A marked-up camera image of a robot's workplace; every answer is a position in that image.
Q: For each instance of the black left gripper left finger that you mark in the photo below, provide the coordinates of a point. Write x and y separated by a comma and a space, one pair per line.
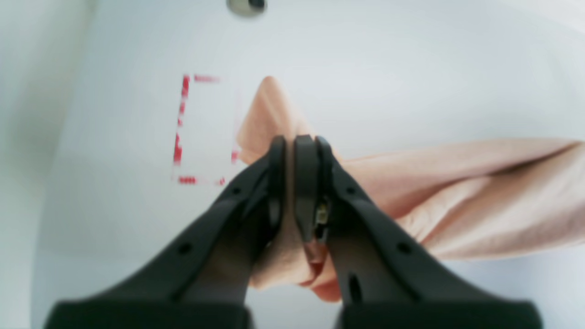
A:
199, 281

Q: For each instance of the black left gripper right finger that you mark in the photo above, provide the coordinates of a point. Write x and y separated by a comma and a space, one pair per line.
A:
387, 280

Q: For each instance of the peach pink T-shirt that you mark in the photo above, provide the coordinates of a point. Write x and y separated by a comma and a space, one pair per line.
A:
481, 200

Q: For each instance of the red tape rectangle marking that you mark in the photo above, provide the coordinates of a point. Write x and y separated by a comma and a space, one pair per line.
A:
204, 148

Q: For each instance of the right round table grommet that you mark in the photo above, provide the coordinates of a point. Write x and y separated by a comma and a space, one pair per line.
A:
247, 8

